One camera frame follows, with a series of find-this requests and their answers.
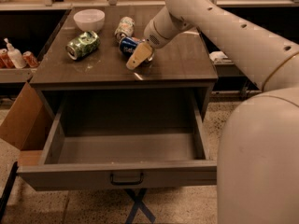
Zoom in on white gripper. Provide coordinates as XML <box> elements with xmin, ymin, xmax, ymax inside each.
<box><xmin>126</xmin><ymin>7</ymin><xmax>192</xmax><ymax>70</ymax></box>

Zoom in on blue pepsi can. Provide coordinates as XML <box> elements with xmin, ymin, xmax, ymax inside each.
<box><xmin>119</xmin><ymin>36</ymin><xmax>154</xmax><ymax>63</ymax></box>

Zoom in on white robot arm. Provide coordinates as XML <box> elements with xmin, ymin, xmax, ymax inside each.
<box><xmin>127</xmin><ymin>0</ymin><xmax>299</xmax><ymax>224</ymax></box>

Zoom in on pale green soda can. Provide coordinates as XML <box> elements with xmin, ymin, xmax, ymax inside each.
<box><xmin>114</xmin><ymin>17</ymin><xmax>135</xmax><ymax>42</ymax></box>

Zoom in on grey cabinet counter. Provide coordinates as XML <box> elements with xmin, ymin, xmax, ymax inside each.
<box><xmin>30</xmin><ymin>6</ymin><xmax>218</xmax><ymax>111</ymax></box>

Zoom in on crushed green soda can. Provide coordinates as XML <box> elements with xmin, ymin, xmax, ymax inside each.
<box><xmin>65</xmin><ymin>31</ymin><xmax>100</xmax><ymax>61</ymax></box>

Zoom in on grey open drawer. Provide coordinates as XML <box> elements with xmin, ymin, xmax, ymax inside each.
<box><xmin>18</xmin><ymin>91</ymin><xmax>217</xmax><ymax>190</ymax></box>

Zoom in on red soda can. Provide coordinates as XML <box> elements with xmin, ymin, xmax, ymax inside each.
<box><xmin>22</xmin><ymin>51</ymin><xmax>39</xmax><ymax>68</ymax></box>

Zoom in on red can at edge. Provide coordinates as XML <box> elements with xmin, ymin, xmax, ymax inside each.
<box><xmin>0</xmin><ymin>49</ymin><xmax>14</xmax><ymax>68</ymax></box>

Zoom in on white bowl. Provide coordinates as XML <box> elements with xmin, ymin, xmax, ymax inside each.
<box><xmin>73</xmin><ymin>9</ymin><xmax>105</xmax><ymax>32</ymax></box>

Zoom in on white folded cloth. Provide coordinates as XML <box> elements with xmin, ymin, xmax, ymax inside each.
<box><xmin>209</xmin><ymin>51</ymin><xmax>232</xmax><ymax>63</ymax></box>

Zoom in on brown cardboard box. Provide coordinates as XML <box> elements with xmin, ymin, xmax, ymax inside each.
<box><xmin>0</xmin><ymin>83</ymin><xmax>53</xmax><ymax>166</ymax></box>

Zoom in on black bar left edge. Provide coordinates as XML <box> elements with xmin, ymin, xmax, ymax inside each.
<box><xmin>0</xmin><ymin>161</ymin><xmax>18</xmax><ymax>221</ymax></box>

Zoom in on black drawer handle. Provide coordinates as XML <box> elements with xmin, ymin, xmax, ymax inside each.
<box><xmin>110</xmin><ymin>173</ymin><xmax>144</xmax><ymax>186</ymax></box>

